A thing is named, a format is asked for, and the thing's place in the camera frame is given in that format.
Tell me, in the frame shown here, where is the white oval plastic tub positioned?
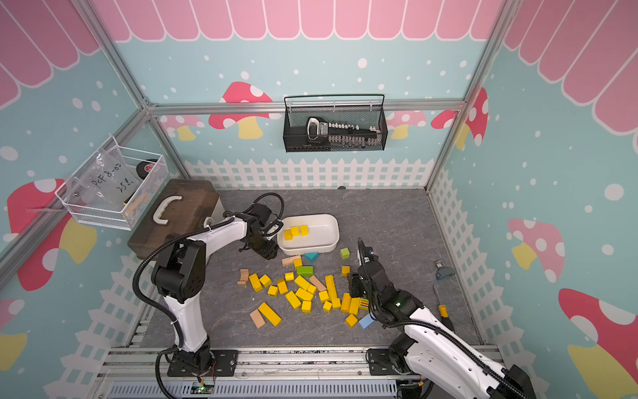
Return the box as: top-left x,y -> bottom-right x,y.
277,214 -> 340,256

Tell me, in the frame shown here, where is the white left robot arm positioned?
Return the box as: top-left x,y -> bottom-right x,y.
131,192 -> 284,377

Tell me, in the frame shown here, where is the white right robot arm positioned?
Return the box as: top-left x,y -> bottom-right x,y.
353,238 -> 536,398

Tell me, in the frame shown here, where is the light blue block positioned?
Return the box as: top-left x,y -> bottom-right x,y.
358,314 -> 375,329

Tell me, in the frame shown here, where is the long yellow block upright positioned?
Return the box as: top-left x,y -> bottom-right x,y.
348,298 -> 361,316

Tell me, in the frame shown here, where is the brown small block left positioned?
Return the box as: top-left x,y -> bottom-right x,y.
238,269 -> 249,287

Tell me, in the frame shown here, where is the yellow black screwdriver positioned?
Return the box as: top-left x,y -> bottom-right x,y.
433,284 -> 455,332

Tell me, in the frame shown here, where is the teal triangular block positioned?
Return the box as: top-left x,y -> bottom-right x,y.
304,252 -> 319,262

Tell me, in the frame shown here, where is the green rectangular block centre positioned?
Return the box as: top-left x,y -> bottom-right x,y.
296,266 -> 314,278

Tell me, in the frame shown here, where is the grey blue clamp tool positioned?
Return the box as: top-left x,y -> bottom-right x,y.
435,259 -> 456,281

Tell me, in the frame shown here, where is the brown lidded storage box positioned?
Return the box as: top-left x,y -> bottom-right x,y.
128,179 -> 224,259

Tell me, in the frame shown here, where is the long yellow block bottom left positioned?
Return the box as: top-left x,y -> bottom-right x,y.
258,303 -> 282,327

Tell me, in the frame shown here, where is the tan wooden block bottom left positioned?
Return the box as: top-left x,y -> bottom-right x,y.
250,309 -> 266,329

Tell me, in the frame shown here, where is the black tape roll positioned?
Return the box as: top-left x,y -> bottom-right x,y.
136,159 -> 157,180

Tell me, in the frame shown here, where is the black wire mesh basket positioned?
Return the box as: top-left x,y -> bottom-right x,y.
282,94 -> 388,153

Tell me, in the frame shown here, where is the clear wire wall basket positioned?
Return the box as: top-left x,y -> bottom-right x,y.
55,136 -> 169,231

